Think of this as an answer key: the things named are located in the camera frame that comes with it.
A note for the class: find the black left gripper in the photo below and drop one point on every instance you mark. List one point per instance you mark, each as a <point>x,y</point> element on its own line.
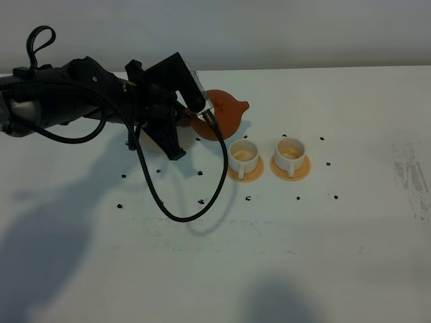
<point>160,110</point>

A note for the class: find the brown clay teapot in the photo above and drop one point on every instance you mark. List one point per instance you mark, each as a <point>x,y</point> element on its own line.
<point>228,113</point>

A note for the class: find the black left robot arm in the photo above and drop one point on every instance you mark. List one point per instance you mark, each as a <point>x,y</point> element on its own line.
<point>33,100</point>

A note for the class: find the cream teapot saucer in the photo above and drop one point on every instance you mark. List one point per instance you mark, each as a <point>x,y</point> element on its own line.
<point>185,139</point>

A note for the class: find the left white teacup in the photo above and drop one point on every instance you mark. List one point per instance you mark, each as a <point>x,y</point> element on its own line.
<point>243,158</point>

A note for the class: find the white teacup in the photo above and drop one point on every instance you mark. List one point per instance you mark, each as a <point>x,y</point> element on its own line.
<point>289,155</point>
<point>243,158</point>

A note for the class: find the left orange saucer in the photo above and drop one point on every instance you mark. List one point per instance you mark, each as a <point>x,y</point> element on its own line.
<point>248,177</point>

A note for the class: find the orange saucer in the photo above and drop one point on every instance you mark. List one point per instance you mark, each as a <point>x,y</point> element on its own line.
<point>248,177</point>
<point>299,174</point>

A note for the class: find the right white teacup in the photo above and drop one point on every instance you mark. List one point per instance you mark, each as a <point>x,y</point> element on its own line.
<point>289,155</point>

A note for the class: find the right orange saucer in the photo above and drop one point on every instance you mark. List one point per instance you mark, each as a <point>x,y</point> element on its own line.
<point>299,174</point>

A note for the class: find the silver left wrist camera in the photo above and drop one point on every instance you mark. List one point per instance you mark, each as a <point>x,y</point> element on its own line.
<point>174,75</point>

